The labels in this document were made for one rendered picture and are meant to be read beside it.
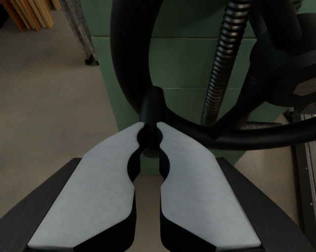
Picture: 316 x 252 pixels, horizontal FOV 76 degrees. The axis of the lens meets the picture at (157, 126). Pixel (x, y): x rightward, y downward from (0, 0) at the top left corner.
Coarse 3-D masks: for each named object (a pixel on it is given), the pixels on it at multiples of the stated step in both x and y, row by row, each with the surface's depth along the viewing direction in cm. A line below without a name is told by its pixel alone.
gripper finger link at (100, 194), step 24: (120, 144) 10; (144, 144) 12; (96, 168) 8; (120, 168) 8; (72, 192) 7; (96, 192) 7; (120, 192) 7; (48, 216) 6; (72, 216) 6; (96, 216) 6; (120, 216) 6; (48, 240) 6; (72, 240) 6; (96, 240) 6; (120, 240) 6
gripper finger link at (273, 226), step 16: (224, 160) 9; (240, 176) 8; (240, 192) 7; (256, 192) 7; (256, 208) 6; (272, 208) 6; (256, 224) 6; (272, 224) 6; (288, 224) 6; (272, 240) 6; (288, 240) 6; (304, 240) 6
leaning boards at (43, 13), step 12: (0, 0) 130; (12, 0) 135; (24, 0) 134; (36, 0) 135; (48, 0) 162; (12, 12) 139; (24, 12) 141; (36, 12) 143; (48, 12) 148; (24, 24) 151; (36, 24) 147; (48, 24) 149
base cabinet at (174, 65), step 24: (96, 48) 35; (168, 48) 35; (192, 48) 35; (216, 48) 35; (240, 48) 35; (168, 72) 40; (192, 72) 40; (240, 72) 40; (120, 96) 46; (168, 96) 46; (192, 96) 46; (120, 120) 55; (192, 120) 55; (216, 120) 55; (264, 120) 55; (144, 168) 87
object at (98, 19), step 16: (80, 0) 29; (96, 0) 29; (176, 0) 29; (192, 0) 29; (208, 0) 29; (224, 0) 29; (304, 0) 29; (96, 16) 30; (160, 16) 31; (176, 16) 31; (192, 16) 31; (208, 16) 31; (96, 32) 33; (160, 32) 33; (176, 32) 33; (192, 32) 33; (208, 32) 33
